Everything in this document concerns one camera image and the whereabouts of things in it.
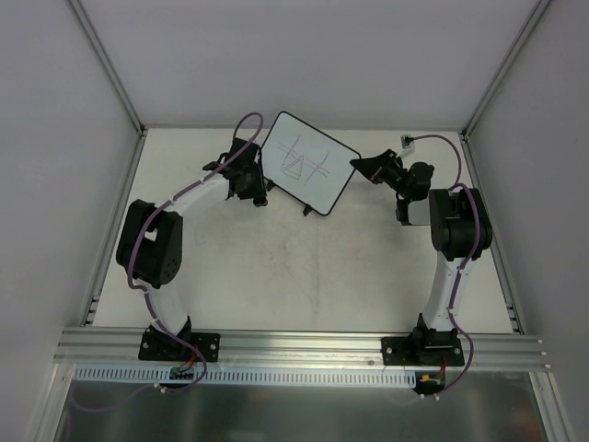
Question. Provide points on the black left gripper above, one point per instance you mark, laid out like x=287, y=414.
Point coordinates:
x=257, y=182

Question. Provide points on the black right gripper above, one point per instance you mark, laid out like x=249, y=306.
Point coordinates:
x=381, y=168

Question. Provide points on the black-framed small whiteboard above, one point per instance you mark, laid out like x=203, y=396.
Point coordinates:
x=307, y=163

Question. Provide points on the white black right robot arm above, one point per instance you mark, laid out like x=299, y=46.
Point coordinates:
x=460, y=231

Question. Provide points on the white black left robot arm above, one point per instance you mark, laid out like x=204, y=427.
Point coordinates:
x=150, y=248

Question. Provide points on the metal tube whiteboard easel stand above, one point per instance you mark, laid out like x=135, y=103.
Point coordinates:
x=307, y=209

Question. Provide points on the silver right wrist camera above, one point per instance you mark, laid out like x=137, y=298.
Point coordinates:
x=407, y=144

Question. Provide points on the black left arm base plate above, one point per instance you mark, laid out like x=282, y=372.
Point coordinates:
x=156, y=346

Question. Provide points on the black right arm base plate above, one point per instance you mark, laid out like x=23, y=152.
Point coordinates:
x=404, y=351

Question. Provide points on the white slotted cable duct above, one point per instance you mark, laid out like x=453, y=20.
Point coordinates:
x=372, y=378

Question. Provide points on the aluminium right frame post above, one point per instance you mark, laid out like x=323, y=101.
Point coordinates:
x=506, y=64

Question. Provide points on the aluminium frame post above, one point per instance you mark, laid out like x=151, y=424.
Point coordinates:
x=506, y=64
x=95, y=42

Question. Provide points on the aluminium left frame post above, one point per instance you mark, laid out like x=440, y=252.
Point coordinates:
x=95, y=42

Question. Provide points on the aluminium front mounting rail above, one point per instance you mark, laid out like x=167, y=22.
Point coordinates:
x=300, y=349

